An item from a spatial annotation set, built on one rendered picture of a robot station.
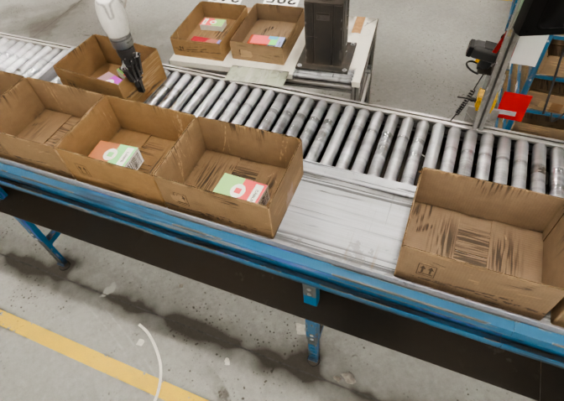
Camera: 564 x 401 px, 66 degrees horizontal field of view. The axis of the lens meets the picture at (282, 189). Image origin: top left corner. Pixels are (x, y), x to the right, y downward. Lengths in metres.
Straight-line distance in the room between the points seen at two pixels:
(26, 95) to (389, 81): 2.37
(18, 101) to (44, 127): 0.13
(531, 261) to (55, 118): 1.82
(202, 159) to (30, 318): 1.40
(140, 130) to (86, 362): 1.16
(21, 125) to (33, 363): 1.14
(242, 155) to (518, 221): 0.92
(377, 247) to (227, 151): 0.64
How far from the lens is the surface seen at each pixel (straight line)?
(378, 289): 1.27
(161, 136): 1.76
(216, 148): 1.63
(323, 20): 2.09
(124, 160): 1.63
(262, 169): 1.55
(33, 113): 2.10
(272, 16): 2.59
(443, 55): 3.73
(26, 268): 2.82
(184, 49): 2.41
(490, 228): 1.48
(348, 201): 1.45
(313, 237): 1.37
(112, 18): 1.91
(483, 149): 1.90
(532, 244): 1.49
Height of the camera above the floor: 2.03
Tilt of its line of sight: 51 degrees down
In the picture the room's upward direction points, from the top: 6 degrees counter-clockwise
